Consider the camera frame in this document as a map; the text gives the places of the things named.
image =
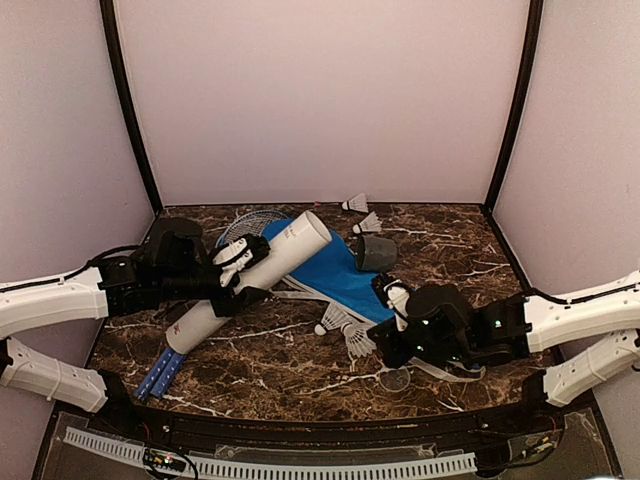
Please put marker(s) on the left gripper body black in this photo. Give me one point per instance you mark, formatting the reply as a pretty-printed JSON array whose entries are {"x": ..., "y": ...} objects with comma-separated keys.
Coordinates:
[{"x": 176, "y": 289}]

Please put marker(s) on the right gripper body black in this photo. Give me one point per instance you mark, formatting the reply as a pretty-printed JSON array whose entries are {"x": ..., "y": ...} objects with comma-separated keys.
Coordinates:
[{"x": 454, "y": 353}]

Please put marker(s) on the white shuttlecock front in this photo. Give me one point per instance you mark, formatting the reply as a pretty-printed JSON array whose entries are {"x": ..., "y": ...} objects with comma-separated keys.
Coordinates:
[{"x": 357, "y": 341}]

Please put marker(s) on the white shuttlecock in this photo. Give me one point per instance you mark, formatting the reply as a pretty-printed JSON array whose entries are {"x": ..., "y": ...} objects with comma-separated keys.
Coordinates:
[
  {"x": 333, "y": 318},
  {"x": 370, "y": 224},
  {"x": 357, "y": 341}
]

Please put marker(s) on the grey tube cap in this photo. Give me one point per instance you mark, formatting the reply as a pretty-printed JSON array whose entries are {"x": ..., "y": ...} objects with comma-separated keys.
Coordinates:
[{"x": 375, "y": 254}]

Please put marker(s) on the white shuttlecock tube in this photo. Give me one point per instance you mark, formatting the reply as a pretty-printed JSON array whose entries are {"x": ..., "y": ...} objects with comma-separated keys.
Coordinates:
[{"x": 293, "y": 245}]

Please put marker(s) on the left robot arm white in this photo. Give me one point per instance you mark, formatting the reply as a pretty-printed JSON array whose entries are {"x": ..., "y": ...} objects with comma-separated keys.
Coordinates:
[{"x": 121, "y": 282}]

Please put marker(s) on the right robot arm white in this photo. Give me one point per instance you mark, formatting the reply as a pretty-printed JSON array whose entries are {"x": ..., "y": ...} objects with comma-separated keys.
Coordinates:
[{"x": 532, "y": 321}]

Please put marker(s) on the blue badminton racket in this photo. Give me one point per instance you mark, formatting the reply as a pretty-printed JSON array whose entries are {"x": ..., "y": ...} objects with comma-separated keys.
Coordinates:
[
  {"x": 168, "y": 374},
  {"x": 253, "y": 222}
]

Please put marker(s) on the clear plastic disc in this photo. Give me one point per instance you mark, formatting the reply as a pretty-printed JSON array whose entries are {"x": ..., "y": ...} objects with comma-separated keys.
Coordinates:
[{"x": 394, "y": 380}]

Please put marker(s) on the blue racket cover bag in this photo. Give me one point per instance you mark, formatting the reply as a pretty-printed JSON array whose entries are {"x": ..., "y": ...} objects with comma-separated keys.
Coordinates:
[{"x": 331, "y": 276}]

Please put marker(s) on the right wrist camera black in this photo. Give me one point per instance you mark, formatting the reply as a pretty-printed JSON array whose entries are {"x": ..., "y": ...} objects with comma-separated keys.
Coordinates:
[{"x": 442, "y": 304}]

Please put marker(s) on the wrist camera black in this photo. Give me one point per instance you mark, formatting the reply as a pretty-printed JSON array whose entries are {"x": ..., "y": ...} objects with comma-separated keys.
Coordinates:
[
  {"x": 442, "y": 304},
  {"x": 171, "y": 245}
]

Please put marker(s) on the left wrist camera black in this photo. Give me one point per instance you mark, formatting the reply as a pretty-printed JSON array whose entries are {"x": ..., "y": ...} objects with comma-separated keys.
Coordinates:
[{"x": 171, "y": 245}]

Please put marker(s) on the white shuttlecock back wall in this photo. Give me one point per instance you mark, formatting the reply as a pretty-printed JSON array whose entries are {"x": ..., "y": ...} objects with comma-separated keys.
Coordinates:
[{"x": 358, "y": 203}]

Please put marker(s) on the white slotted cable duct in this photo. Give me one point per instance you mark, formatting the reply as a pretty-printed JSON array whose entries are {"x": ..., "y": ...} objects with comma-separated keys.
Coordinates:
[{"x": 165, "y": 464}]

